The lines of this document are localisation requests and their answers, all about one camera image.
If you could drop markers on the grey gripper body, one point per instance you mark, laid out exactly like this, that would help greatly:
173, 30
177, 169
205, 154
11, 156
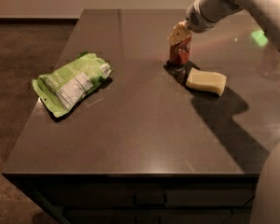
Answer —
200, 20

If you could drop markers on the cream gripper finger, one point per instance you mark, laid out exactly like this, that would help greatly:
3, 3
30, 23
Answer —
179, 33

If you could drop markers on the red coke can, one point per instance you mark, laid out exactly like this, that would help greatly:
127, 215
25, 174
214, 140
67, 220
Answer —
179, 53

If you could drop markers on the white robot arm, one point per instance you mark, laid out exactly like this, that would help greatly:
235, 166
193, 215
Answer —
266, 205

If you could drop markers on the green rice chip bag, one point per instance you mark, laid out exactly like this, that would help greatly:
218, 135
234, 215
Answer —
62, 89

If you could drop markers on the yellow sponge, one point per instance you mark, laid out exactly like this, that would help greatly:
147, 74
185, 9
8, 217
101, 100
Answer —
206, 81

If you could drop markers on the dark drawer cabinet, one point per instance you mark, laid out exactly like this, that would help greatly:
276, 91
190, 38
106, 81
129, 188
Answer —
108, 199

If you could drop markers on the black drawer handle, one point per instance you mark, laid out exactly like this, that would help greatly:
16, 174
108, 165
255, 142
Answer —
150, 199

